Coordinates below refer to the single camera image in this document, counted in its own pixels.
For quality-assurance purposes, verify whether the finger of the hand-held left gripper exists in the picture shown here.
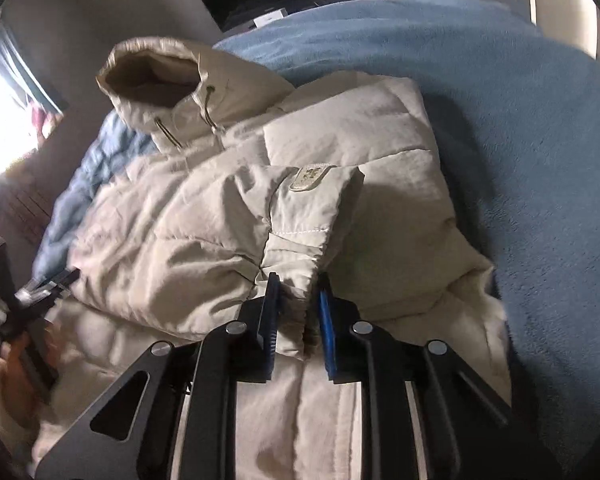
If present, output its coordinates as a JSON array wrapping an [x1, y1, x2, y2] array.
[[22, 267, 82, 308]]

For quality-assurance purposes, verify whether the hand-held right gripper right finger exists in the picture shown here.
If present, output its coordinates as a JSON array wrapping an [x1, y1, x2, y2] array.
[[317, 285, 531, 480]]

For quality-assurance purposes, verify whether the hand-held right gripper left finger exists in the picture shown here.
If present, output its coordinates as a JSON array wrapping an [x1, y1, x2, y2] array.
[[37, 271, 283, 480]]

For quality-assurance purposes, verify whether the cream hooded puffer jacket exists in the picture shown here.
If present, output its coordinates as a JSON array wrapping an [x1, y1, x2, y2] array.
[[30, 36, 514, 480]]

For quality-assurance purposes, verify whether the person's left forearm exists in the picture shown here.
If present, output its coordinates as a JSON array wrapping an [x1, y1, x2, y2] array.
[[0, 357, 43, 461]]

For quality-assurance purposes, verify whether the person's left hand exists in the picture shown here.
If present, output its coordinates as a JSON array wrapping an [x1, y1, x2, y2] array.
[[0, 322, 65, 413]]

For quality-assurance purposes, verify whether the dark curtain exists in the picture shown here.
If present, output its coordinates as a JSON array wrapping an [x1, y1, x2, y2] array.
[[0, 25, 67, 117]]

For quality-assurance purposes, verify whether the blue fleece blanket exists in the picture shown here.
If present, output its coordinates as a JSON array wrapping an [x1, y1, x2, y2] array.
[[32, 0, 600, 480]]

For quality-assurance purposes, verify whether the flat white box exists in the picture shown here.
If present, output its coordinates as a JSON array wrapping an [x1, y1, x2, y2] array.
[[254, 7, 289, 29]]

